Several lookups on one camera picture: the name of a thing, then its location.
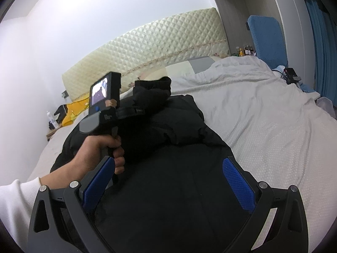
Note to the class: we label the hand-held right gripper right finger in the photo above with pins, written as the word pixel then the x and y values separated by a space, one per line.
pixel 238 183

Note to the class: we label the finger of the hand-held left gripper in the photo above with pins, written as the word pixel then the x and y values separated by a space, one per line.
pixel 130 112

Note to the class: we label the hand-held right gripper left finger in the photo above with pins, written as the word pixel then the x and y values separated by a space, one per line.
pixel 96 187

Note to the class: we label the black puffer jacket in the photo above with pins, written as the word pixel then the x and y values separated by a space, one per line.
pixel 163 176

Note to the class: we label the person's left forearm white sleeve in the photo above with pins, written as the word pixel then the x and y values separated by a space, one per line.
pixel 15 205

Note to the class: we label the person's left hand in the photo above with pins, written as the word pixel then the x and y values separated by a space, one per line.
pixel 97 147

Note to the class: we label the yellow cloth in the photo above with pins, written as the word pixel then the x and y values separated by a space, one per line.
pixel 76 109

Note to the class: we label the black bag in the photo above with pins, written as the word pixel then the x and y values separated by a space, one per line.
pixel 61 112

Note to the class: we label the white plastic bottle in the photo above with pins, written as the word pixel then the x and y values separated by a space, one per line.
pixel 52 121

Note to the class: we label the white bed blanket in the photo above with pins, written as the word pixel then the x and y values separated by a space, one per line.
pixel 263 126

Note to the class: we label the wooden nightstand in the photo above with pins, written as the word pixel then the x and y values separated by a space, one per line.
pixel 52 134

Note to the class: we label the cream quilted headboard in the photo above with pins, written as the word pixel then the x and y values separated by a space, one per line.
pixel 158 44

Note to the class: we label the grey white patchwork pillow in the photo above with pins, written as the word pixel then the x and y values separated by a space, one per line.
pixel 189 67

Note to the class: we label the pale crumpled cloth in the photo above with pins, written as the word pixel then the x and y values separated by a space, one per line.
pixel 327 108

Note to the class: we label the light blue cloth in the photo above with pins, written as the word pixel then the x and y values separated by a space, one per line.
pixel 309 87

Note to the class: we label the black device with red light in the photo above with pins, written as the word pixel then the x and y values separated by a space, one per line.
pixel 291 75

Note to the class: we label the yellow bottle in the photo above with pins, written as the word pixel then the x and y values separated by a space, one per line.
pixel 241 52

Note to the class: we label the dark small bottle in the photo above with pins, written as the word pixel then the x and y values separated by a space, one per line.
pixel 252 51
pixel 247 51

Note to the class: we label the blue curtain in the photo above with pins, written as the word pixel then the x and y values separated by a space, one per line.
pixel 323 58

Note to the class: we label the white wardrobe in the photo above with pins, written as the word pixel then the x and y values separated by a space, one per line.
pixel 295 18

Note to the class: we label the wall socket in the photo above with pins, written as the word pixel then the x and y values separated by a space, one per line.
pixel 64 94

